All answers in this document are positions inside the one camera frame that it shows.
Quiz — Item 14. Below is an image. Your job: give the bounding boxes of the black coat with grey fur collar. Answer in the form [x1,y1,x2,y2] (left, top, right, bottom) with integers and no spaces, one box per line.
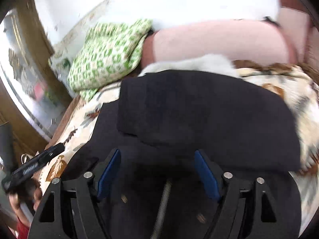
[62,70,301,238]

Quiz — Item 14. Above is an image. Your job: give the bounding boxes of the person's left hand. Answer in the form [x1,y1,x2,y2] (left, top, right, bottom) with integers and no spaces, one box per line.
[9,179,43,227]

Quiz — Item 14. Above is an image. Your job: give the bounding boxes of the leaf pattern fleece blanket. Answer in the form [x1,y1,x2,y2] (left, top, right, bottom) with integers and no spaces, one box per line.
[38,63,318,234]

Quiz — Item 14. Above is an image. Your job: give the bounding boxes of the green white patterned cloth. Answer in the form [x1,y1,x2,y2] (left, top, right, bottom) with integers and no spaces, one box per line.
[49,18,154,102]

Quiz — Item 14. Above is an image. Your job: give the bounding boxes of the pink quilted bolster cushion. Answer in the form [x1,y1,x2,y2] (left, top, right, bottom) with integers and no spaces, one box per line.
[141,20,298,68]

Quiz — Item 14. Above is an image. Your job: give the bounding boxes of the brown wooden door frame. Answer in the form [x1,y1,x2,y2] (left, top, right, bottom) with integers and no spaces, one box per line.
[1,0,72,157]

